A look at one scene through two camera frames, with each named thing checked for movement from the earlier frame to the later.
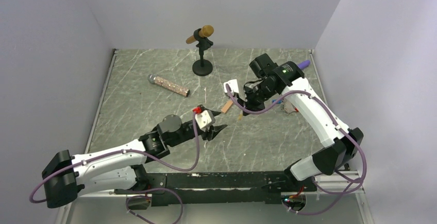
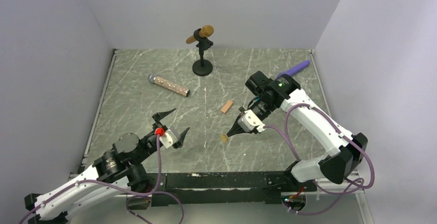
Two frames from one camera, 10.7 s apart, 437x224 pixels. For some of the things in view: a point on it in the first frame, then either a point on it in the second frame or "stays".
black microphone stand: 202,67 stays
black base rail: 220,188 stays
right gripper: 248,103 → 236,128
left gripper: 214,130 → 157,116
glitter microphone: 169,84 stays
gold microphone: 206,31 stays
